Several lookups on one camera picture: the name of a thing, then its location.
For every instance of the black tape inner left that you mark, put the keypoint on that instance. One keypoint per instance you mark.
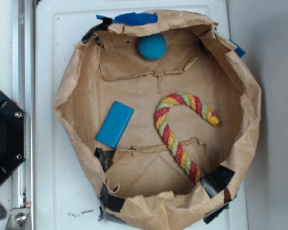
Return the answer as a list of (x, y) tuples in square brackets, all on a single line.
[(105, 157)]

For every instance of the black tape bottom left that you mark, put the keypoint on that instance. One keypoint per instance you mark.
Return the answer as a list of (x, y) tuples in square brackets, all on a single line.
[(111, 202)]

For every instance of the blue tape top strip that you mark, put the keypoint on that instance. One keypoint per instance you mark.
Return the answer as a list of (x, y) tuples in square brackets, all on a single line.
[(134, 19)]

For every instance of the black tape bottom right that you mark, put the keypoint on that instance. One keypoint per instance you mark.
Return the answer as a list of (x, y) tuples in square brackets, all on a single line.
[(214, 214)]

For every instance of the black tape lower right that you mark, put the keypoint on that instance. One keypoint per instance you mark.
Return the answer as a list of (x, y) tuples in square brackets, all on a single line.
[(217, 180)]

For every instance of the brown paper bag bin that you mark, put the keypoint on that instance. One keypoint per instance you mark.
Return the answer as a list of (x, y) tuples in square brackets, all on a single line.
[(199, 60)]

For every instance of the black tape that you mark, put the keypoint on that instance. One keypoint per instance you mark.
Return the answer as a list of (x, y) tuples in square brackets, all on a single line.
[(106, 22), (111, 202), (217, 180), (214, 214), (105, 157)]

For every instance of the teal ball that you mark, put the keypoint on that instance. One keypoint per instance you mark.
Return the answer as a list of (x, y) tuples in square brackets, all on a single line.
[(152, 47)]

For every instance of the black tape top left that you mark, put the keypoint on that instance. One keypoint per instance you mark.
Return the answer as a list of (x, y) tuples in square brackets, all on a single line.
[(106, 22)]

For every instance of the blue tape right piece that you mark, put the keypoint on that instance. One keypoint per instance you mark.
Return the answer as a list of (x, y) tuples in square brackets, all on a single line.
[(239, 50)]

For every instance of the blue rectangular block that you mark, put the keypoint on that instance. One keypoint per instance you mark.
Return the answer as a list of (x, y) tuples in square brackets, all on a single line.
[(115, 124)]

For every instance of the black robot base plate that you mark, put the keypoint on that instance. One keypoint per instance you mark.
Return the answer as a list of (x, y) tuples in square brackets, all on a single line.
[(11, 137)]

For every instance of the metal corner bracket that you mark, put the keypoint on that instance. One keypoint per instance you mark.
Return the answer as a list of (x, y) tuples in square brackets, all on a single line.
[(19, 219)]

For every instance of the multicolored twisted rope toy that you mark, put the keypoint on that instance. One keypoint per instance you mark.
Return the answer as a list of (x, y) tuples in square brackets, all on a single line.
[(171, 140)]

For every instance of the aluminum extrusion rail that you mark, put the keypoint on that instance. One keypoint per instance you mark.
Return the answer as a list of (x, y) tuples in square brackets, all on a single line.
[(23, 92)]

